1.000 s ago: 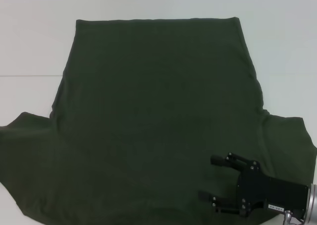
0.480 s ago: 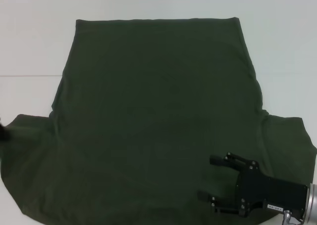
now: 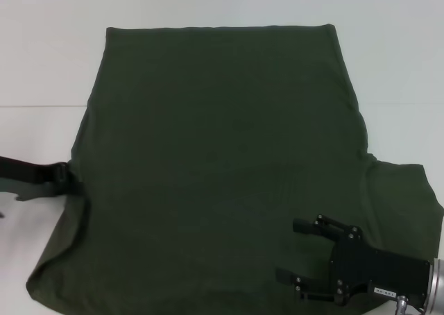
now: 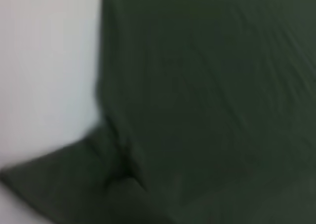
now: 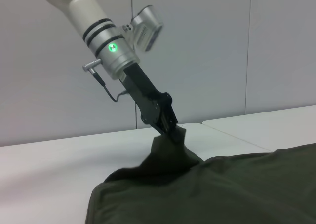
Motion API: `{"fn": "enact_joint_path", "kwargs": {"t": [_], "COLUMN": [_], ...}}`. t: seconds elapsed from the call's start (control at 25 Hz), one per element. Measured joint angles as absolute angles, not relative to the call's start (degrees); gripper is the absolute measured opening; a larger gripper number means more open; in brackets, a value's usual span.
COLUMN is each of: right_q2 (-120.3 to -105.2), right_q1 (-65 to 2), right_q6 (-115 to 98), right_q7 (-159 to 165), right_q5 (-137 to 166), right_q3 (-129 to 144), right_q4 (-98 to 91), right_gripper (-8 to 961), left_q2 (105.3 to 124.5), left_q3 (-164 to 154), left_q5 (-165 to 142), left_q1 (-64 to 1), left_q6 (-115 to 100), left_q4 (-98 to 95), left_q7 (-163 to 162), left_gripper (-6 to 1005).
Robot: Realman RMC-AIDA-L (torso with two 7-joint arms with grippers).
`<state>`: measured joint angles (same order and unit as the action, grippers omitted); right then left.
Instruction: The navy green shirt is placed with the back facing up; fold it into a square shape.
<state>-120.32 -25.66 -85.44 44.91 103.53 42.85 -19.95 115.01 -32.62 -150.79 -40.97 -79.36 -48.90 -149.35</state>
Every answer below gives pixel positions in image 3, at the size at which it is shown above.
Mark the dark green t-shirt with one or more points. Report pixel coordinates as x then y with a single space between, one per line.
208 155

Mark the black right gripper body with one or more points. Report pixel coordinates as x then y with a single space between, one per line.
371 270

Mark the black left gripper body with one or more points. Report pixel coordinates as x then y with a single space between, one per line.
19 171

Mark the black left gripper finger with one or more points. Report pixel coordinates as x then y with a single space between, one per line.
57 174

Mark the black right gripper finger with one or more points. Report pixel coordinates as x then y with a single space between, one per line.
303 225
308 287

